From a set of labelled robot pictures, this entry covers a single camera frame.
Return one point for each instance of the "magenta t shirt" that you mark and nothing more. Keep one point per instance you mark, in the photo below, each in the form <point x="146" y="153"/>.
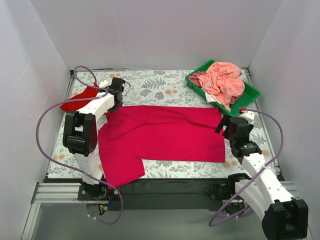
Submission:
<point x="168" y="133"/>

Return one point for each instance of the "dusty rose t shirt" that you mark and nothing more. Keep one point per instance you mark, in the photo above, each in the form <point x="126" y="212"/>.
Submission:
<point x="194" y="78"/>

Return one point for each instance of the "white garment in bin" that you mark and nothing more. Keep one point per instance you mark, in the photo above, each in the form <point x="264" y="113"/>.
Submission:
<point x="210" y="98"/>

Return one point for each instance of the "aluminium front frame rail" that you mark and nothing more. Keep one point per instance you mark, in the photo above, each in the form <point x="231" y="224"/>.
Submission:
<point x="57" y="214"/>

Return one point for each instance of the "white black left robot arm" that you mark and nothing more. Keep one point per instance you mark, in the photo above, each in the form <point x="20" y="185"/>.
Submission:
<point x="80" y="133"/>

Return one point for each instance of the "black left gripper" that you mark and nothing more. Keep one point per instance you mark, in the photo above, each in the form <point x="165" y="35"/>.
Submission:
<point x="117" y="100"/>

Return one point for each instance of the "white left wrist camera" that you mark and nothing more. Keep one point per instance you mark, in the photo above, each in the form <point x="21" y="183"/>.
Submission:
<point x="101" y="84"/>

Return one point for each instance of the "floral patterned table mat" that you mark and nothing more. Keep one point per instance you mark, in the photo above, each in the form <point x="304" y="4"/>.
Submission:
<point x="158" y="88"/>

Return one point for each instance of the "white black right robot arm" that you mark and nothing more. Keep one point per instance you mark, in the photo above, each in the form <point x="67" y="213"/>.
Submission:
<point x="265" y="185"/>

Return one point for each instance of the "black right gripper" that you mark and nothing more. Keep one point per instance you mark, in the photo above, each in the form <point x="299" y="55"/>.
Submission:
<point x="229" y="127"/>

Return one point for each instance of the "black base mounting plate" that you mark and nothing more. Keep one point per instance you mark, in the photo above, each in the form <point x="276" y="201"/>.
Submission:
<point x="165" y="193"/>

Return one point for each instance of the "green plastic bin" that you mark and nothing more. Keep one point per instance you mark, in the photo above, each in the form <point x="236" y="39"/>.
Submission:
<point x="250" y="94"/>

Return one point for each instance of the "salmon pink t shirt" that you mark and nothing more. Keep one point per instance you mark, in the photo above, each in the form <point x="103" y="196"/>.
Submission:
<point x="222" y="81"/>

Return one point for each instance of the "folded red t shirt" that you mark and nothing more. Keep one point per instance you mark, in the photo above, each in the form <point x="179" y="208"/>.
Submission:
<point x="78" y="101"/>

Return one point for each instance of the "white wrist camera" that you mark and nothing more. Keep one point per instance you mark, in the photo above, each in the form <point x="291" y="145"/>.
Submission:
<point x="101" y="84"/>
<point x="247" y="114"/>

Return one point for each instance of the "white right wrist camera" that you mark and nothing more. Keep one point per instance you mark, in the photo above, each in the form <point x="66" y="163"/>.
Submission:
<point x="247" y="114"/>

